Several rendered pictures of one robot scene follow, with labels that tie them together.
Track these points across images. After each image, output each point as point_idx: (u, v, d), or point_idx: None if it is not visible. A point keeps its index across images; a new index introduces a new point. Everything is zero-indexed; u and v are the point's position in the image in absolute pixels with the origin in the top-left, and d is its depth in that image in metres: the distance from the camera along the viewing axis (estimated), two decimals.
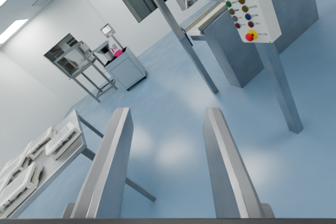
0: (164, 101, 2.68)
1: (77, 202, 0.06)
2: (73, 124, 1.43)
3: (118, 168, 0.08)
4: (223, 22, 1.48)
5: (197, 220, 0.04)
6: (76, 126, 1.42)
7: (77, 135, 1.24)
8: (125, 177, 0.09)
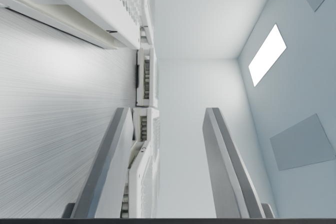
0: None
1: (77, 202, 0.06)
2: None
3: (118, 168, 0.08)
4: None
5: (197, 220, 0.04)
6: None
7: None
8: (125, 177, 0.09)
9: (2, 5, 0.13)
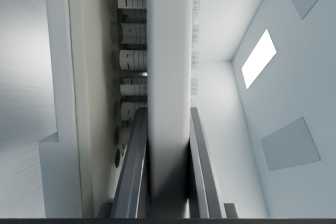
0: None
1: (116, 202, 0.06)
2: None
3: (146, 168, 0.08)
4: None
5: (197, 220, 0.04)
6: (63, 203, 0.08)
7: None
8: None
9: None
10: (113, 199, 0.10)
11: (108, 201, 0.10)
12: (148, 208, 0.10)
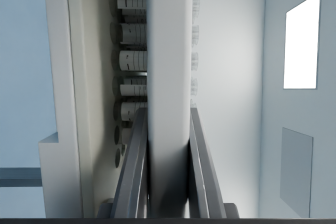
0: None
1: (116, 202, 0.06)
2: None
3: (146, 168, 0.08)
4: None
5: (197, 220, 0.04)
6: (63, 203, 0.08)
7: None
8: None
9: None
10: (113, 199, 0.10)
11: (108, 201, 0.10)
12: (148, 208, 0.10)
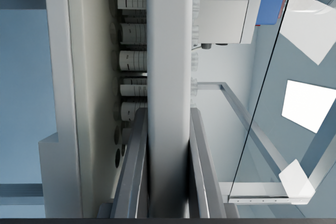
0: None
1: (116, 202, 0.06)
2: None
3: (146, 168, 0.08)
4: None
5: (197, 220, 0.04)
6: (63, 203, 0.08)
7: None
8: None
9: None
10: (113, 199, 0.10)
11: (108, 201, 0.10)
12: (148, 208, 0.10)
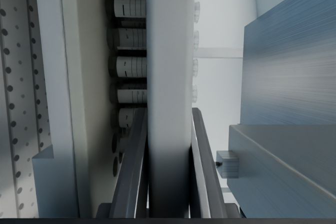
0: None
1: (114, 202, 0.06)
2: None
3: (145, 168, 0.08)
4: None
5: (197, 220, 0.04)
6: None
7: None
8: (148, 177, 0.09)
9: None
10: None
11: None
12: None
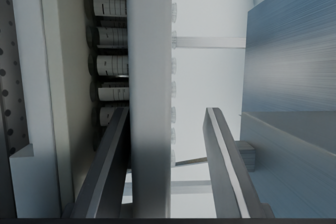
0: None
1: (77, 202, 0.06)
2: None
3: (118, 168, 0.08)
4: None
5: (197, 220, 0.04)
6: None
7: None
8: (125, 177, 0.09)
9: None
10: None
11: None
12: (132, 213, 0.10)
